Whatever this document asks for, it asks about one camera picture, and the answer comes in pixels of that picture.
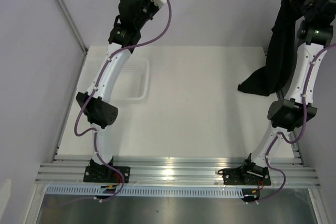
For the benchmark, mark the black t-shirt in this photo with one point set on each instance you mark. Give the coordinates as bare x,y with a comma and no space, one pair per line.
275,73

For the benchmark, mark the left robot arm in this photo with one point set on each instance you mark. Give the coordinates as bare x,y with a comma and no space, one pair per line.
94,102

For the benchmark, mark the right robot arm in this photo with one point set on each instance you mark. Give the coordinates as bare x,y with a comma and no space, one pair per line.
301,36

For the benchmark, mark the white plastic basket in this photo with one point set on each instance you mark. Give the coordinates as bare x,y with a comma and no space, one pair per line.
131,85

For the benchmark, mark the left aluminium frame post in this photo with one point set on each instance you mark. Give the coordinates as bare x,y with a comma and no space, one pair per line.
61,5

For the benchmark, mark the aluminium mounting rail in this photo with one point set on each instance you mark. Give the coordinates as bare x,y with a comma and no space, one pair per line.
171,171

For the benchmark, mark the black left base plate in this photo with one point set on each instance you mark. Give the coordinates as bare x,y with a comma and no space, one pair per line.
102,174

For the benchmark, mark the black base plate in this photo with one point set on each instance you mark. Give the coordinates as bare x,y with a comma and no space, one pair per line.
246,177
102,174

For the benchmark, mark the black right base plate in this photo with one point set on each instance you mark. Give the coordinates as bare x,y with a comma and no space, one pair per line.
246,177

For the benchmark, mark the white slotted cable duct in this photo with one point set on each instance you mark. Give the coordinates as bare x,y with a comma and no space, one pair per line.
146,191

